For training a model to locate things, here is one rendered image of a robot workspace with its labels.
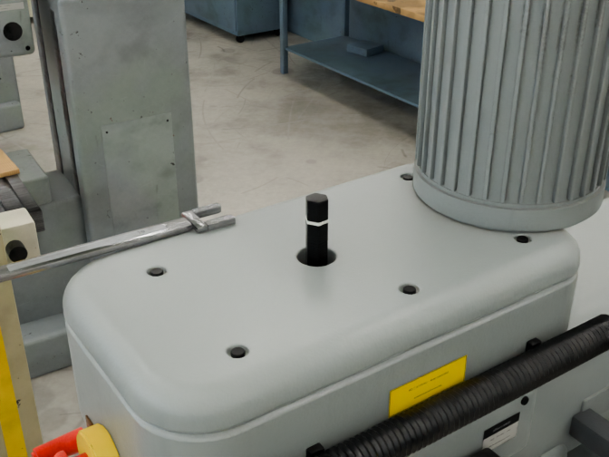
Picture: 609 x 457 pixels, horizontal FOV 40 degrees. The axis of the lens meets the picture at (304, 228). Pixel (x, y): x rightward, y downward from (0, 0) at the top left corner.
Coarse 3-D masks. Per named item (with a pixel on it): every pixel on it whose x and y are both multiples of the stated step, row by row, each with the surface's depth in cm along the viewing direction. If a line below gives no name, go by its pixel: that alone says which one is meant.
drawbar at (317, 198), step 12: (312, 204) 75; (324, 204) 75; (312, 216) 75; (324, 216) 76; (312, 228) 76; (324, 228) 76; (312, 240) 76; (324, 240) 77; (312, 252) 77; (324, 252) 77; (312, 264) 78; (324, 264) 78
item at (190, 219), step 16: (208, 208) 85; (160, 224) 82; (176, 224) 82; (192, 224) 82; (208, 224) 82; (224, 224) 83; (96, 240) 79; (112, 240) 79; (128, 240) 79; (144, 240) 80; (48, 256) 77; (64, 256) 77; (80, 256) 77; (96, 256) 78; (0, 272) 74; (16, 272) 74; (32, 272) 75
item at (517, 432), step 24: (504, 408) 85; (528, 408) 88; (456, 432) 82; (480, 432) 84; (504, 432) 87; (528, 432) 90; (408, 456) 79; (432, 456) 81; (456, 456) 84; (504, 456) 89
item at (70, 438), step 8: (72, 432) 83; (56, 440) 82; (64, 440) 82; (72, 440) 82; (40, 448) 81; (48, 448) 81; (56, 448) 82; (64, 448) 82; (72, 448) 82; (32, 456) 82; (40, 456) 81; (48, 456) 81
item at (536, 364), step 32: (608, 320) 84; (544, 352) 79; (576, 352) 80; (480, 384) 75; (512, 384) 76; (416, 416) 71; (448, 416) 72; (480, 416) 75; (320, 448) 68; (352, 448) 68; (384, 448) 69; (416, 448) 70
